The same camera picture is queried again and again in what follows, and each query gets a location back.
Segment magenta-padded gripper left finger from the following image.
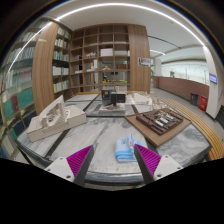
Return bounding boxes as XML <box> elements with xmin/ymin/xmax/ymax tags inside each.
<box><xmin>44</xmin><ymin>144</ymin><xmax>96</xmax><ymax>188</ymax></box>

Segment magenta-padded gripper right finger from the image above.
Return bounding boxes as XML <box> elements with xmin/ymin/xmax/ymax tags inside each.
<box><xmin>133</xmin><ymin>143</ymin><xmax>184</xmax><ymax>185</ymax></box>

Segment light blue towel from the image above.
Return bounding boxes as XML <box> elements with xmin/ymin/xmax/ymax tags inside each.
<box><xmin>114</xmin><ymin>133</ymin><xmax>145</xmax><ymax>164</ymax></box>

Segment brown building model on wooden board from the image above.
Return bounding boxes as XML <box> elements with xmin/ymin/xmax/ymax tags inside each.
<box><xmin>124</xmin><ymin>106</ymin><xmax>193</xmax><ymax>149</ymax></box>

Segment white building model on beige base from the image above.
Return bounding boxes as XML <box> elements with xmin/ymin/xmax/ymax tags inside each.
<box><xmin>26</xmin><ymin>94</ymin><xmax>88</xmax><ymax>144</ymax></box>

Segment small white building model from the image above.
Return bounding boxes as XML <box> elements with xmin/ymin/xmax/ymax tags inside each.
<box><xmin>127</xmin><ymin>92</ymin><xmax>158</xmax><ymax>106</ymax></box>

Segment black display boxes on grey base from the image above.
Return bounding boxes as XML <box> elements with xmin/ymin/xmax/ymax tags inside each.
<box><xmin>85</xmin><ymin>89</ymin><xmax>135</xmax><ymax>118</ymax></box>

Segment tall bookshelf with books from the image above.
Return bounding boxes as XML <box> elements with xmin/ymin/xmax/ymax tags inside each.
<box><xmin>0</xmin><ymin>19</ymin><xmax>40</xmax><ymax>160</ymax></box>

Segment wooden cubby shelf unit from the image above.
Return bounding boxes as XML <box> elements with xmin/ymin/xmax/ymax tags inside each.
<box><xmin>51</xmin><ymin>23</ymin><xmax>152</xmax><ymax>102</ymax></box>

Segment curved ceiling light strip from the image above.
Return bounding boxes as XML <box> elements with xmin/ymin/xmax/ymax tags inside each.
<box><xmin>9</xmin><ymin>2</ymin><xmax>205</xmax><ymax>72</ymax></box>

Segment framed wall picture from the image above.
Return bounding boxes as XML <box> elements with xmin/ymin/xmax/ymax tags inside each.
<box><xmin>137</xmin><ymin>56</ymin><xmax>152</xmax><ymax>67</ymax></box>

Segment wall-mounted screen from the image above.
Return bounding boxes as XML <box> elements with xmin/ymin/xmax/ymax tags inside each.
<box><xmin>208</xmin><ymin>73</ymin><xmax>219</xmax><ymax>85</ymax></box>

